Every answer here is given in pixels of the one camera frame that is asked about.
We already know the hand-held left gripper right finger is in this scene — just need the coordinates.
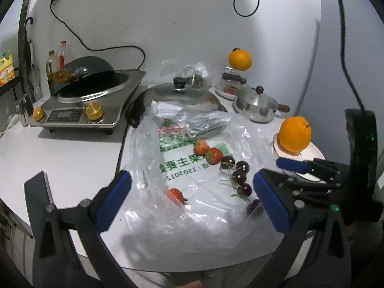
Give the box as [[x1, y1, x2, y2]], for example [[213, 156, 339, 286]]
[[253, 168, 353, 288]]

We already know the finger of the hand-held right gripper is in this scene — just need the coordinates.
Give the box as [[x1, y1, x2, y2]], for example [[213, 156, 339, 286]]
[[276, 157, 350, 184], [277, 174, 345, 207]]

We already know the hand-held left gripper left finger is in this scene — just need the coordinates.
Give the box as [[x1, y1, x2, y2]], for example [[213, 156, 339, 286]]
[[24, 169, 141, 288]]

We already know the white round plate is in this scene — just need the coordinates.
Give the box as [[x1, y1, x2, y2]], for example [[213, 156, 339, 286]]
[[272, 132, 326, 182]]

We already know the red strawberry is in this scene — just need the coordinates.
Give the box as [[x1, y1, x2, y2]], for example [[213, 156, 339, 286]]
[[193, 139, 211, 156], [204, 148, 224, 165], [166, 188, 188, 206]]

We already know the printed clear plastic bag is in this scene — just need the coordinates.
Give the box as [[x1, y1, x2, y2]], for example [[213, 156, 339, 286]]
[[121, 100, 284, 246]]

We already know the large orange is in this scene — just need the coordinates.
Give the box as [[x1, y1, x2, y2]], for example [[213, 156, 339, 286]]
[[278, 115, 312, 153]]

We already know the small steel lid brown knob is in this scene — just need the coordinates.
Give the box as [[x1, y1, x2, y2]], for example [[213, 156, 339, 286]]
[[235, 85, 278, 108]]

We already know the large dark pan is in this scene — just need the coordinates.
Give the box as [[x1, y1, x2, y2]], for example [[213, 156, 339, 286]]
[[127, 84, 228, 132]]

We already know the steel induction cooker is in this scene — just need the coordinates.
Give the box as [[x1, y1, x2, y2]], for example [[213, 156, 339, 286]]
[[25, 70, 147, 134]]

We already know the clear box of cherries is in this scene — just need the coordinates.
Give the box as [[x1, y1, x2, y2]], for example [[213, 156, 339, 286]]
[[220, 66, 249, 85]]

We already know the small orange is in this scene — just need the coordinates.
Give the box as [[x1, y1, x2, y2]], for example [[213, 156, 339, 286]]
[[228, 47, 252, 72]]

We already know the large steel lid black knob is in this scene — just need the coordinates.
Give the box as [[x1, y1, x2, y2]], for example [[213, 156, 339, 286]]
[[136, 77, 224, 116]]

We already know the small steel cup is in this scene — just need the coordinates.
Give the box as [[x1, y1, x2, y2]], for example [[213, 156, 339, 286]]
[[187, 72, 207, 89]]

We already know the crumpled clear plastic bag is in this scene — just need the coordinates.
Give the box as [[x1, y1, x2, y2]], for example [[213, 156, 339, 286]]
[[160, 60, 214, 92]]

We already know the cooking oil bottle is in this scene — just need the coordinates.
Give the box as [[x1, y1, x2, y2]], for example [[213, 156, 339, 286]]
[[46, 50, 60, 81]]

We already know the red cap bottle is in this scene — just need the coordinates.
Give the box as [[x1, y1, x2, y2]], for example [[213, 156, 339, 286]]
[[57, 40, 74, 68]]

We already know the black metal shelf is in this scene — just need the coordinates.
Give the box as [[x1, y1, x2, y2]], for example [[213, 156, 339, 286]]
[[0, 74, 25, 97]]

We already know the yellow detergent bottle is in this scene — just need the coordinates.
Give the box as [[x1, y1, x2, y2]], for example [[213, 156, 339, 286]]
[[0, 49, 15, 87]]

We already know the grey vertical pipe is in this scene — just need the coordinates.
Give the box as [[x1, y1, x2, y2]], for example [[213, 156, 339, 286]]
[[16, 0, 38, 102]]

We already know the black hook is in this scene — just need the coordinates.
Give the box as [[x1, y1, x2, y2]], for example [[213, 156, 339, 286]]
[[24, 16, 34, 41]]

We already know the small steel saucepan wooden handle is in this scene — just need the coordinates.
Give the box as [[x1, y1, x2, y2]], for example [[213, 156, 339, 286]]
[[233, 100, 291, 123]]

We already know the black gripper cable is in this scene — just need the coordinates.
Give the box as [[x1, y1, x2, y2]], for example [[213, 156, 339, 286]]
[[330, 0, 367, 111]]

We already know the black wok wooden handle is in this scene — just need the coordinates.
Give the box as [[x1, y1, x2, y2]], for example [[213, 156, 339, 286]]
[[49, 55, 131, 99]]

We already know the black cooker power cable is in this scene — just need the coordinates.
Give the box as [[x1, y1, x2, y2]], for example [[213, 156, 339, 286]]
[[49, 0, 146, 72]]

